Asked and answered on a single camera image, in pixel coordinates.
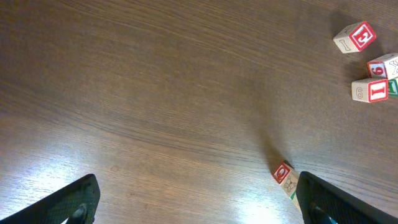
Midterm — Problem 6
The red circle wooden block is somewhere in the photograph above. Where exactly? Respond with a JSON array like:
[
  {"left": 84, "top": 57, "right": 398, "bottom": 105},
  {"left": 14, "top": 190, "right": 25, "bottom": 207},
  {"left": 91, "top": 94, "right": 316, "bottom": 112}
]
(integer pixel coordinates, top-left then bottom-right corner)
[{"left": 272, "top": 162, "right": 293, "bottom": 184}]

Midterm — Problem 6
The red E wooden block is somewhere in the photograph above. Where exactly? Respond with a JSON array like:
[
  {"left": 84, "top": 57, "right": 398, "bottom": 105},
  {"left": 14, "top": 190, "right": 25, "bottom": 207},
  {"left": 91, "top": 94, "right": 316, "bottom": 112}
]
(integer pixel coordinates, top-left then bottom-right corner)
[{"left": 333, "top": 21, "right": 377, "bottom": 54}]

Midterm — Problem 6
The red 9 wooden block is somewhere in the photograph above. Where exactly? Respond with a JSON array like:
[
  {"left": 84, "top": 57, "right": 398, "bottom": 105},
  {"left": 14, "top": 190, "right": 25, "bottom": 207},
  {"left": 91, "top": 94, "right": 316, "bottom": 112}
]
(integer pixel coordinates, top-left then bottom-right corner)
[{"left": 367, "top": 53, "right": 397, "bottom": 80}]

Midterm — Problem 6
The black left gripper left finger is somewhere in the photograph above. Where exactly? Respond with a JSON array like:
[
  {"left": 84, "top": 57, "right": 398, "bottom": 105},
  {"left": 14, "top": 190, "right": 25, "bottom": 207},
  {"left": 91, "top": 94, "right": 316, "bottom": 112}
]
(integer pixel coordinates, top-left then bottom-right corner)
[{"left": 1, "top": 174, "right": 100, "bottom": 224}]

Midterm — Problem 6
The green bordered wooden block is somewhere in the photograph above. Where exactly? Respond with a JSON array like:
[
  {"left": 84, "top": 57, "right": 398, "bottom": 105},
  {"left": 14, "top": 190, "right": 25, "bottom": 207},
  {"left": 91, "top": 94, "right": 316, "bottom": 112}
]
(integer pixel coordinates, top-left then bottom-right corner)
[{"left": 388, "top": 78, "right": 398, "bottom": 97}]

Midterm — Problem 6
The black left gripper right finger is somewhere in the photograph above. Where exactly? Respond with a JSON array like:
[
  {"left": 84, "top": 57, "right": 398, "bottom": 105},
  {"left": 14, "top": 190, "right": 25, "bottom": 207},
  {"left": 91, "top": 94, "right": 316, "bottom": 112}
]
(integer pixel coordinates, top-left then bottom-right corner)
[{"left": 296, "top": 171, "right": 397, "bottom": 224}]

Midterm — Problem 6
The green 5 wooden block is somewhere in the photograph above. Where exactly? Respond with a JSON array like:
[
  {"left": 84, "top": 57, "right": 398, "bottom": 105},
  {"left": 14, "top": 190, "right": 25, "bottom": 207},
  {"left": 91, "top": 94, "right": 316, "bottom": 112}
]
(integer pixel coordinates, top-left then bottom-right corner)
[{"left": 280, "top": 171, "right": 299, "bottom": 200}]

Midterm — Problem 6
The red I wooden block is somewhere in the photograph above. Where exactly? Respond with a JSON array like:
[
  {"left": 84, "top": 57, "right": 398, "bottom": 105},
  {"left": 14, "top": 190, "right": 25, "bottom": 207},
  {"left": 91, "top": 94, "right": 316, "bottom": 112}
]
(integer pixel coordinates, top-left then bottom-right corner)
[{"left": 351, "top": 78, "right": 389, "bottom": 103}]

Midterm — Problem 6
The red bordered wooden block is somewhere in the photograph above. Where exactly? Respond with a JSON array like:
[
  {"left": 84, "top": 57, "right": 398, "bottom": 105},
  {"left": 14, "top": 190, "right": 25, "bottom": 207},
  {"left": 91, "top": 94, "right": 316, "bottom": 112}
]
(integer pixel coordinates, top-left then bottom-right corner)
[{"left": 290, "top": 191, "right": 301, "bottom": 211}]

